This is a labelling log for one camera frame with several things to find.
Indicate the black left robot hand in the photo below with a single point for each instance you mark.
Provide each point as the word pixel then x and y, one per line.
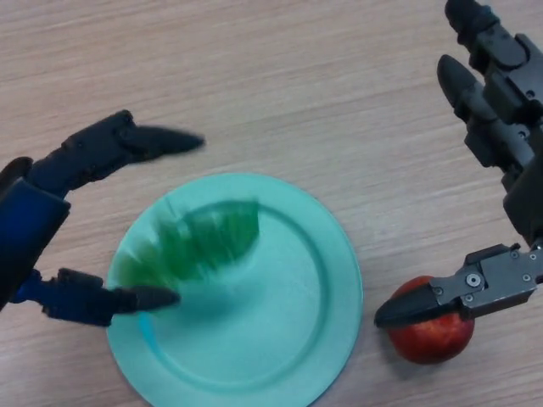
pixel 29 229

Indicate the red apple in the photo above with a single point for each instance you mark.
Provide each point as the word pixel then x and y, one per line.
pixel 432 337

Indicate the green round plate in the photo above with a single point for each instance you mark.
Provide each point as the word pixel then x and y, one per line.
pixel 280 313

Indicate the green grapes bunch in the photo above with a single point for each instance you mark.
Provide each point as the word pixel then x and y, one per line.
pixel 199 246

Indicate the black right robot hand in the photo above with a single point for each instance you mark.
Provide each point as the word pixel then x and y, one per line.
pixel 509 140

